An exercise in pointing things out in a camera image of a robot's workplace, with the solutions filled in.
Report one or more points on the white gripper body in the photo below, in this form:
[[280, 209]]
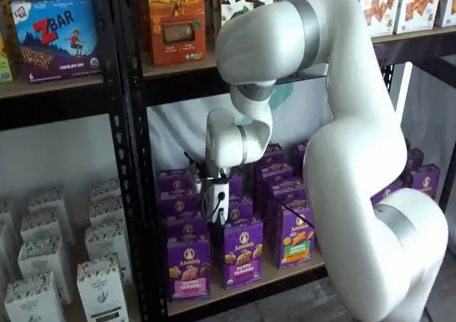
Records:
[[213, 190]]

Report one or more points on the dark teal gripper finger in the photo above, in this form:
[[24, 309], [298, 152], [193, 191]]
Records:
[[222, 218]]

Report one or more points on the purple box pink patch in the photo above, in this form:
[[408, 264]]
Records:
[[189, 265]]

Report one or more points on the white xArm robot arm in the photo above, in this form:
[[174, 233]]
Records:
[[356, 158]]

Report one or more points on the purple Annie's box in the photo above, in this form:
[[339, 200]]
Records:
[[174, 183], [178, 206], [237, 185], [270, 156], [240, 209], [301, 154], [285, 197], [276, 176], [185, 229], [425, 181], [386, 193], [415, 158]]

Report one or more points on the purple Bunny Grahams box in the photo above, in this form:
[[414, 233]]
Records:
[[244, 258]]

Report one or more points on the black metal shelf rack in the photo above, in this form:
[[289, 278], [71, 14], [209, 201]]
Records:
[[144, 193], [53, 112]]

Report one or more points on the purple box green patch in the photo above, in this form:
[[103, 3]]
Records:
[[294, 243]]

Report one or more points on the white organic pantry box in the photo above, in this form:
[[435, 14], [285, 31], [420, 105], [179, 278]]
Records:
[[107, 240], [42, 226], [42, 258], [101, 293], [32, 300], [46, 197], [107, 211], [105, 188]]

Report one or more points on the orange snack box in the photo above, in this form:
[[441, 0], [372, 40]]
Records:
[[174, 23]]

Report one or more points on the Clif Kid Zbar box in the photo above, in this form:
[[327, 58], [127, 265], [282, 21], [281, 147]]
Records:
[[53, 51]]

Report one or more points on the green snack box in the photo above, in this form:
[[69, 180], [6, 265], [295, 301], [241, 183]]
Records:
[[4, 69]]

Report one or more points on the white crackers box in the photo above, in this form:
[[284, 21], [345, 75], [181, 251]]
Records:
[[417, 8], [381, 8]]

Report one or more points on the white snack box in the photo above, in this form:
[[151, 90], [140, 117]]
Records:
[[449, 5]]

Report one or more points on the white backdrop sheet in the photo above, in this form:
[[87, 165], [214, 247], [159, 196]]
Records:
[[178, 133]]

